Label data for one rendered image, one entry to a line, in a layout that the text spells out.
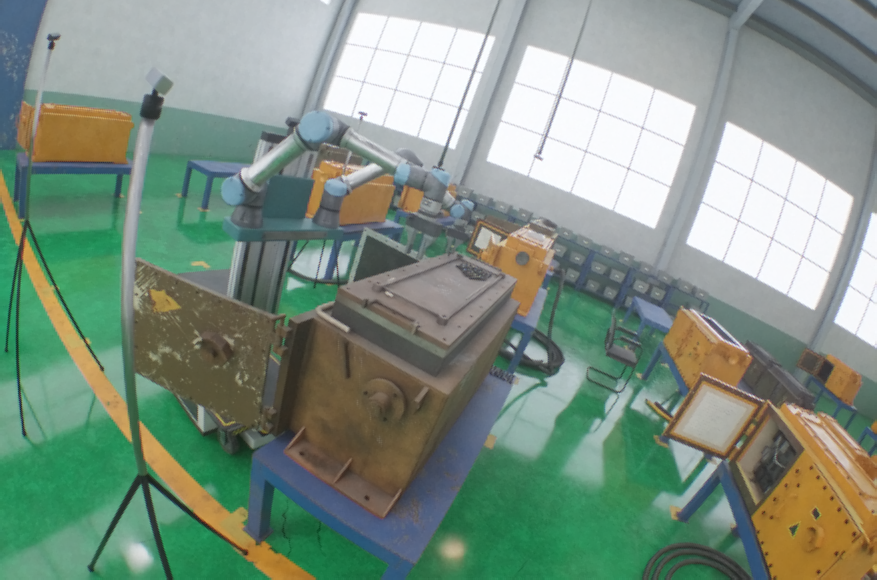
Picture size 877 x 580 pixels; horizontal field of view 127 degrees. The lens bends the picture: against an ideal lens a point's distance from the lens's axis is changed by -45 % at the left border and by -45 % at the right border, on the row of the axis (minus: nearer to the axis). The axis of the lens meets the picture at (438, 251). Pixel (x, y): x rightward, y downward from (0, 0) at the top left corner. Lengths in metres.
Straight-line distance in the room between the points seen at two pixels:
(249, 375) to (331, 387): 0.32
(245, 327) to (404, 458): 0.75
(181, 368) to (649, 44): 11.82
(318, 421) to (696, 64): 11.75
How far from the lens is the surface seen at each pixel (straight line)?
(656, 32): 12.13
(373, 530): 1.58
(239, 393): 1.67
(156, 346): 1.79
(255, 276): 2.20
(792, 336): 13.32
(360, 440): 1.57
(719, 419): 3.26
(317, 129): 1.44
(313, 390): 1.60
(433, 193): 1.39
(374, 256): 2.95
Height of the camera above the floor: 1.92
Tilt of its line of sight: 13 degrees down
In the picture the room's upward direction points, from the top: 20 degrees clockwise
